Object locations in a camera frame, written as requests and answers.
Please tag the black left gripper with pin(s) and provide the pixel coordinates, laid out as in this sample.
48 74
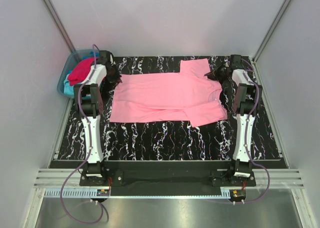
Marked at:
116 79

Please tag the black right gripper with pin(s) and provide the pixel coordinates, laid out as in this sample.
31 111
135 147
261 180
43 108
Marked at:
214 75

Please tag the pink t shirt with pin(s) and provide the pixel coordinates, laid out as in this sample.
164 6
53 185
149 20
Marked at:
187 95

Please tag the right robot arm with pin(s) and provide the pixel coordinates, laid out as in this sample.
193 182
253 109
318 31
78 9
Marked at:
246 106

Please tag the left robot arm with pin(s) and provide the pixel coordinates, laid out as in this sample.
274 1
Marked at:
89 103

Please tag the magenta t shirt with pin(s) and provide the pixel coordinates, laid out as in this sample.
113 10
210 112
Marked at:
80 72

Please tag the translucent blue plastic basket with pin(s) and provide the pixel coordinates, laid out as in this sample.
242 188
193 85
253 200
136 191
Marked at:
71 62

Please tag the teal blue t shirt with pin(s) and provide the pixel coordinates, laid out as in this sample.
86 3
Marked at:
67 88

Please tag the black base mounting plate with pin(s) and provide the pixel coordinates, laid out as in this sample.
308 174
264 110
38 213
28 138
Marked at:
165 189

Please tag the left aluminium corner post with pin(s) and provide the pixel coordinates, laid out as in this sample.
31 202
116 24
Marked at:
59 25

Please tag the aluminium corner post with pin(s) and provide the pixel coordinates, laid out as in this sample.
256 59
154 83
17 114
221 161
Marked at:
277 19
59 25

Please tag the right aluminium corner post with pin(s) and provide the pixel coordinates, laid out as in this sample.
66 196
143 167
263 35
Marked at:
277 19

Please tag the aluminium front rail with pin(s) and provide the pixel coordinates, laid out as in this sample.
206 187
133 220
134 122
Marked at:
279 178

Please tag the white slotted cable duct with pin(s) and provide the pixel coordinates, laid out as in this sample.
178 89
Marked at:
77 193

